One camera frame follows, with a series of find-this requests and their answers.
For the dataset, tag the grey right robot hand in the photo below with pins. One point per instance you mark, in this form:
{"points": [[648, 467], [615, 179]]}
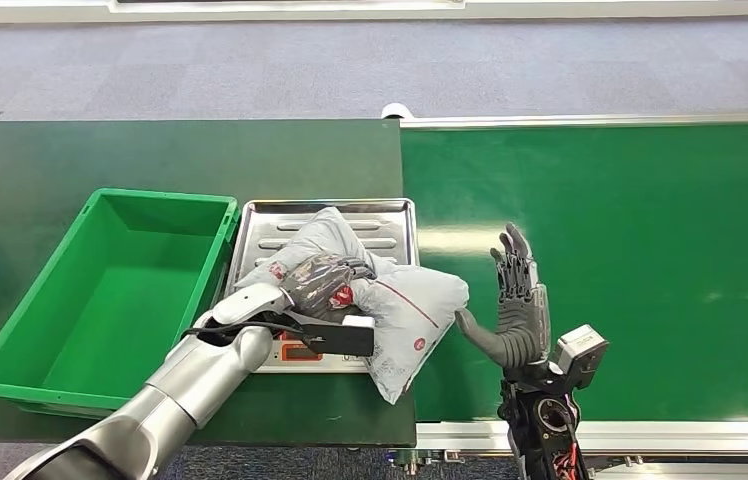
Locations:
{"points": [[523, 324]]}

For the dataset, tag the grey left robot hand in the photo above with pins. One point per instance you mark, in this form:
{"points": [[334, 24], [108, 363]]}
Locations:
{"points": [[321, 285]]}

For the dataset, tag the grey plastic mailer package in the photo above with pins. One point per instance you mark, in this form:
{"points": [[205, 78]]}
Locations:
{"points": [[407, 311]]}

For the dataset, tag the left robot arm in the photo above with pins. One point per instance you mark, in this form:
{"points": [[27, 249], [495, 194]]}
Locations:
{"points": [[188, 384]]}

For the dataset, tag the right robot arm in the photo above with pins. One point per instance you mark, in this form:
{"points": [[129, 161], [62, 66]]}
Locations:
{"points": [[546, 430]]}

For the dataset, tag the green conveyor belt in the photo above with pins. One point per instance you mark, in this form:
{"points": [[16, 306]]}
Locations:
{"points": [[646, 265]]}

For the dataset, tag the electronic scale with steel tray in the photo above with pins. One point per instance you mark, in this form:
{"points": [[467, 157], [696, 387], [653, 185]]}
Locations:
{"points": [[384, 225]]}

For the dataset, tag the green plastic crate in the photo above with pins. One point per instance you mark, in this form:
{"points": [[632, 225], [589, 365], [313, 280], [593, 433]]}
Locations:
{"points": [[116, 298]]}

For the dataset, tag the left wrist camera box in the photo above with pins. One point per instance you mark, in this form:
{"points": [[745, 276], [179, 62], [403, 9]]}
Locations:
{"points": [[344, 338]]}

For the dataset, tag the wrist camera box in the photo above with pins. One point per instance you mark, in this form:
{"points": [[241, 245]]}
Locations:
{"points": [[344, 338], [579, 354]]}

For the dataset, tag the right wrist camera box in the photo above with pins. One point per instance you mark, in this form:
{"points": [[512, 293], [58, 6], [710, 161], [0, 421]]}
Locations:
{"points": [[579, 354]]}

